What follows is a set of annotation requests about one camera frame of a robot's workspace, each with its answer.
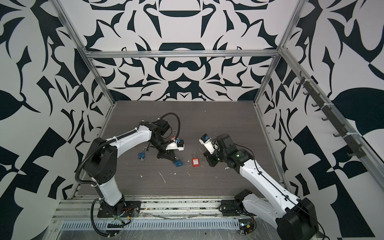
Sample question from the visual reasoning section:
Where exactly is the blue padlock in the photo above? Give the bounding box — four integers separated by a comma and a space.
138, 147, 148, 163
173, 160, 184, 167

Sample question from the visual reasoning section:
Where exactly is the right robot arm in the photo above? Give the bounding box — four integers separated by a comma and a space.
199, 134, 320, 240

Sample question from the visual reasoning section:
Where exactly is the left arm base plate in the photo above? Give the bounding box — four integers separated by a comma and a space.
97, 201, 142, 218

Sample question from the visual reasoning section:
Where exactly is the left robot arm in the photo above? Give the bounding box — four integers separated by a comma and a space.
76, 119, 185, 207

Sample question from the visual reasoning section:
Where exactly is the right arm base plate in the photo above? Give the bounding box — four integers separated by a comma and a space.
218, 199, 262, 217

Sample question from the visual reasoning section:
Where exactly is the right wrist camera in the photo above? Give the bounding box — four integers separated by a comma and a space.
199, 134, 216, 155

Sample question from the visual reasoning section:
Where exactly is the black hook rail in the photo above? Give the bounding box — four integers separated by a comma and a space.
297, 74, 367, 159

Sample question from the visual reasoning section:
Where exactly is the aluminium frame crossbar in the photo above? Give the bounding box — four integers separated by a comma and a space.
85, 50, 278, 59

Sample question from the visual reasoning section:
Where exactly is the red padlock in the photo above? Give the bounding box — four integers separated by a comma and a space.
192, 152, 201, 167

